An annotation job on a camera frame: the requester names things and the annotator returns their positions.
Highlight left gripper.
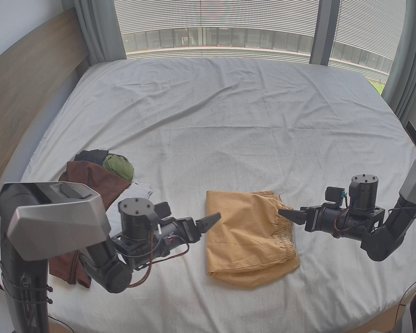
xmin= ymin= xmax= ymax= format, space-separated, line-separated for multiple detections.
xmin=161 ymin=213 xmax=223 ymax=250

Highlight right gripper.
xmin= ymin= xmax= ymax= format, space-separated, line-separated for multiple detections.
xmin=278 ymin=204 xmax=337 ymax=236

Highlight tan shorts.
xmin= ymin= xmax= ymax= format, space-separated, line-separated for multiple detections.
xmin=206 ymin=190 xmax=301 ymax=286

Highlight bed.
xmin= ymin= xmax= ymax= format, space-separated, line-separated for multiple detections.
xmin=0 ymin=7 xmax=416 ymax=333

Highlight pale grey garment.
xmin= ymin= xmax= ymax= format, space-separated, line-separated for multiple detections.
xmin=106 ymin=182 xmax=153 ymax=211

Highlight green garment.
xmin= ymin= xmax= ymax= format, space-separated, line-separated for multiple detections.
xmin=102 ymin=154 xmax=135 ymax=182

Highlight brown garment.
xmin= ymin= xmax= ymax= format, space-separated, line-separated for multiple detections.
xmin=49 ymin=161 xmax=132 ymax=288

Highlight black garment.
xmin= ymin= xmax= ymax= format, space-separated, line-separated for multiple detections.
xmin=74 ymin=149 xmax=110 ymax=166

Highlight grey-green curtain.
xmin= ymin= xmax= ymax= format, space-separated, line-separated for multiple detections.
xmin=58 ymin=0 xmax=127 ymax=66
xmin=381 ymin=0 xmax=416 ymax=128

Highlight window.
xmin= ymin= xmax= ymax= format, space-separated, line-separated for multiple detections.
xmin=110 ymin=0 xmax=409 ymax=82

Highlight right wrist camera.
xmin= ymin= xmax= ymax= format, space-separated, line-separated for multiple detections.
xmin=324 ymin=186 xmax=346 ymax=208

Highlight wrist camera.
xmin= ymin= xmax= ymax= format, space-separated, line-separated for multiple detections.
xmin=153 ymin=201 xmax=173 ymax=222
xmin=324 ymin=186 xmax=346 ymax=208

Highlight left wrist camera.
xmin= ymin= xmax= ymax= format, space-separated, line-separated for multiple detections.
xmin=153 ymin=201 xmax=173 ymax=222

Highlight black cable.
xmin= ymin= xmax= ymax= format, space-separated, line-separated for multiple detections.
xmin=48 ymin=315 xmax=74 ymax=333

